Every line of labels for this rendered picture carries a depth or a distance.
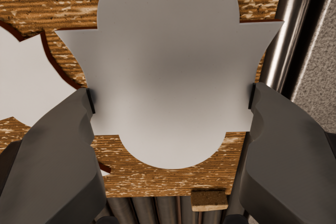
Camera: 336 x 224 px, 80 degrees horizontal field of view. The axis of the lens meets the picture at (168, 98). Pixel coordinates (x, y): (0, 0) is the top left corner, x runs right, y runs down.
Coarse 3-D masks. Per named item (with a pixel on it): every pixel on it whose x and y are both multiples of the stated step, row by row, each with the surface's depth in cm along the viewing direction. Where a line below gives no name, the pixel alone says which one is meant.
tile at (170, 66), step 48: (144, 0) 10; (192, 0) 10; (96, 48) 11; (144, 48) 11; (192, 48) 11; (240, 48) 11; (96, 96) 12; (144, 96) 12; (192, 96) 12; (240, 96) 12; (144, 144) 14; (192, 144) 14
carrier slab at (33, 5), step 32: (0, 0) 17; (32, 0) 17; (64, 0) 17; (96, 0) 17; (256, 0) 17; (32, 32) 19; (64, 64) 21; (0, 128) 26; (128, 160) 30; (224, 160) 30; (128, 192) 35; (160, 192) 35
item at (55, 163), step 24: (72, 96) 10; (48, 120) 9; (72, 120) 9; (24, 144) 7; (48, 144) 7; (72, 144) 7; (24, 168) 6; (48, 168) 6; (72, 168) 6; (96, 168) 6; (24, 192) 6; (48, 192) 6; (72, 192) 6; (96, 192) 6; (0, 216) 5; (24, 216) 5; (48, 216) 5; (72, 216) 6
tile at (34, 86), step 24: (0, 24) 18; (0, 48) 19; (24, 48) 19; (48, 48) 20; (0, 72) 20; (24, 72) 20; (48, 72) 20; (0, 96) 22; (24, 96) 22; (48, 96) 22; (24, 120) 24
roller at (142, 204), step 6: (132, 198) 40; (138, 198) 39; (144, 198) 40; (150, 198) 42; (138, 204) 40; (144, 204) 41; (150, 204) 42; (138, 210) 42; (144, 210) 42; (150, 210) 43; (138, 216) 44; (144, 216) 43; (150, 216) 44; (144, 222) 45; (150, 222) 46; (156, 222) 48
